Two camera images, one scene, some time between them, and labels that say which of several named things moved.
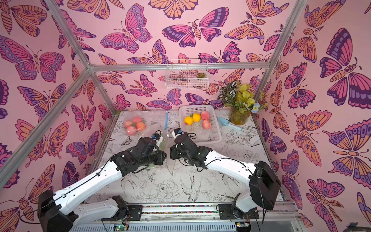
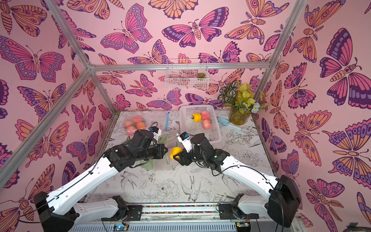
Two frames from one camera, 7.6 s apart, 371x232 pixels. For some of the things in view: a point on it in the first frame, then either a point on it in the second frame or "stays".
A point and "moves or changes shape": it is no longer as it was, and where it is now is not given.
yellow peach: x=188 y=121 moves or changes shape
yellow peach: x=196 y=117 stays
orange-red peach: x=140 y=126 stays
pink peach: x=136 y=119 stays
